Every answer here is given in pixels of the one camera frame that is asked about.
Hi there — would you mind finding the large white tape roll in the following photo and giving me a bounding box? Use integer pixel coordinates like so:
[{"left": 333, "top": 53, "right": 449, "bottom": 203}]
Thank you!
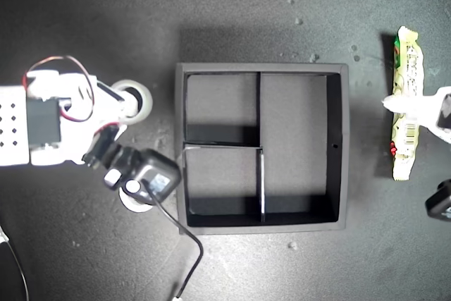
[{"left": 111, "top": 78, "right": 154, "bottom": 126}]

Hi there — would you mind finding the snack bar green printed wrapper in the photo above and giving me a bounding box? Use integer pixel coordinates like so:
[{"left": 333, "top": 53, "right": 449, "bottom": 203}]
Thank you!
[{"left": 388, "top": 25, "right": 424, "bottom": 182}]

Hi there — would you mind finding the small white tape roll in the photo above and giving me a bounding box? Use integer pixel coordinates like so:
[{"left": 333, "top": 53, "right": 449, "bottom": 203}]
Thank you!
[{"left": 118, "top": 188, "right": 156, "bottom": 214}]

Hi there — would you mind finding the black tray with wells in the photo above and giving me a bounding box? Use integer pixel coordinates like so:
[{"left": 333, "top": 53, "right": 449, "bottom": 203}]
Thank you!
[{"left": 175, "top": 62, "right": 350, "bottom": 235}]

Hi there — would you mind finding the red and black motor wire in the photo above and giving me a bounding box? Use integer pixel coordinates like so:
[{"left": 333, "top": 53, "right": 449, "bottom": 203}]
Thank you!
[{"left": 22, "top": 55, "right": 97, "bottom": 123}]

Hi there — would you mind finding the black camera cable white plug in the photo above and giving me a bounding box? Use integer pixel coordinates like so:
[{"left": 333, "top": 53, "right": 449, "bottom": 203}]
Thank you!
[{"left": 140, "top": 180, "right": 205, "bottom": 301}]

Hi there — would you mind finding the thin black cable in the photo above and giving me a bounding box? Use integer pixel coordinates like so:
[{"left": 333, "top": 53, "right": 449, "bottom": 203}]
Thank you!
[{"left": 0, "top": 226, "right": 30, "bottom": 301}]

